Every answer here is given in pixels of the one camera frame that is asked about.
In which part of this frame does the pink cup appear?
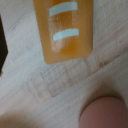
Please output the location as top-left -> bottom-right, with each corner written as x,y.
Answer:
79,96 -> 128,128

